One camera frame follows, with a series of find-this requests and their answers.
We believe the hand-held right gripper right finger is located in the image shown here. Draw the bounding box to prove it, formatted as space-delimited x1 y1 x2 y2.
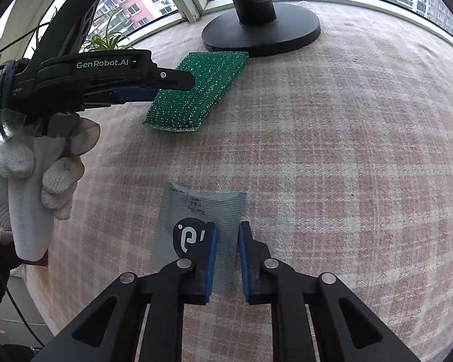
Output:
239 222 423 362

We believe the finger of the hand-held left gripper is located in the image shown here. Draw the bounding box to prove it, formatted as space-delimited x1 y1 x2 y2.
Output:
151 66 196 92
115 85 163 103

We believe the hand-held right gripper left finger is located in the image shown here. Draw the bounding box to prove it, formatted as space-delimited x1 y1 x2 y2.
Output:
32 222 217 362

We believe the green glitter sponge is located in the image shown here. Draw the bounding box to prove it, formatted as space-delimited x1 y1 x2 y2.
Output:
143 51 250 133

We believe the grey foil packet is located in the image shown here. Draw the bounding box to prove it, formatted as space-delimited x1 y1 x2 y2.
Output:
151 182 247 295

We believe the person's left hand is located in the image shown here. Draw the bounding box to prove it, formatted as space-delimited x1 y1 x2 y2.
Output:
0 111 101 261

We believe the potted spider plant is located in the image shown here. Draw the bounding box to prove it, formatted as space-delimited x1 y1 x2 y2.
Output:
81 8 137 53

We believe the blue world globe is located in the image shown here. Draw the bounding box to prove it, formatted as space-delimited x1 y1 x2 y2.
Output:
124 0 321 57

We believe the white window frame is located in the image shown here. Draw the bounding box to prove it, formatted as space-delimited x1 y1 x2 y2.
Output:
0 0 453 68

